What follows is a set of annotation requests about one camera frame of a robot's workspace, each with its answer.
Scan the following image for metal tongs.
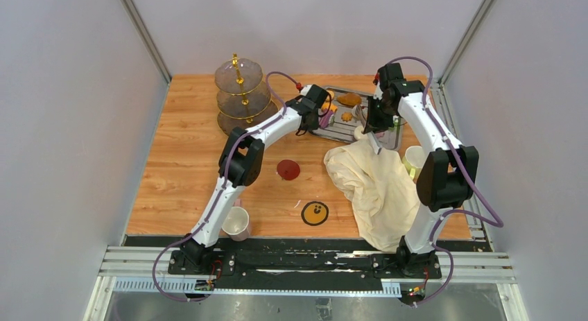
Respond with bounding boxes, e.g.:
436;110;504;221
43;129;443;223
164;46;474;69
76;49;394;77
352;104;383;155

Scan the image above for metal baking tray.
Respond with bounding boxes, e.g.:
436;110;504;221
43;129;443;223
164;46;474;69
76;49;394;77
309;86;406;150

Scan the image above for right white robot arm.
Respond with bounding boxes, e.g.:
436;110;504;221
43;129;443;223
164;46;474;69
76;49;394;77
363;59;479;277

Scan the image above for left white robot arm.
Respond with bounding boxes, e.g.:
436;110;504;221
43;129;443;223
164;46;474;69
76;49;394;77
180;85;330;275

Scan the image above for orange pastry left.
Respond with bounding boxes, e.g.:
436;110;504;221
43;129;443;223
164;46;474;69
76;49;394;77
320;101;338;114

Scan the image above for purple pink eclair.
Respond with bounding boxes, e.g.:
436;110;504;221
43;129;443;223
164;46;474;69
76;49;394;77
319;111;335;129

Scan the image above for small orange cookie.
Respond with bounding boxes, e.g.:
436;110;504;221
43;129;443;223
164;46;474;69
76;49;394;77
340;112;354;122

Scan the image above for brown croissant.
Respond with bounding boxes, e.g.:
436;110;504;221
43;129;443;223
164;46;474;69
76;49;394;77
336;93;363;107

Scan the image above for green mug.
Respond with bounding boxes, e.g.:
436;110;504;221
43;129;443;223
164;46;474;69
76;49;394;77
402;146;426;181

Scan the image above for three-tier glass cake stand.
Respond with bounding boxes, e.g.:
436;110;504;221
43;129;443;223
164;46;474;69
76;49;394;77
214;54;277;135

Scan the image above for red round coaster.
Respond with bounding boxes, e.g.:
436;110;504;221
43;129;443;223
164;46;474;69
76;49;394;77
276;159;301;181

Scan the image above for cream cloth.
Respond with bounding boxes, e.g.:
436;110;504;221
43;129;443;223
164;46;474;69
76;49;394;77
323;139;420;253

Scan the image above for yellow smiley coaster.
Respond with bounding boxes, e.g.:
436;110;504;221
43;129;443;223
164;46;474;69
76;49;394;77
301;201;329;226

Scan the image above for pink mug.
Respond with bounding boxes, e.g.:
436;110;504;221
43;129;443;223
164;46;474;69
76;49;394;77
221;198;252;242

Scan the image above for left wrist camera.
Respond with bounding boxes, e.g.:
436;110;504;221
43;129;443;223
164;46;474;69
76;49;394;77
300;85;317;100

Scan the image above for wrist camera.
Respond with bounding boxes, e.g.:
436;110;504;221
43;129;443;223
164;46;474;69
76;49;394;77
373;82;383;101
300;85;317;100

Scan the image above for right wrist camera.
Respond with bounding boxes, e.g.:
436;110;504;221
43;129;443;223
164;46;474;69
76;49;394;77
373;82;383;101

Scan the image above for white ring donut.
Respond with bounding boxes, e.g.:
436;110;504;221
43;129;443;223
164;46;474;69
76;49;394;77
354;125;368;141

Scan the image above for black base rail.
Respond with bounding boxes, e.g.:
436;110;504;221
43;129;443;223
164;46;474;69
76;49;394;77
165;238;441;293

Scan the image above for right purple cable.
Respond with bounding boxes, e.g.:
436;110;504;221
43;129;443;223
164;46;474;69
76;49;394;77
374;55;504;307

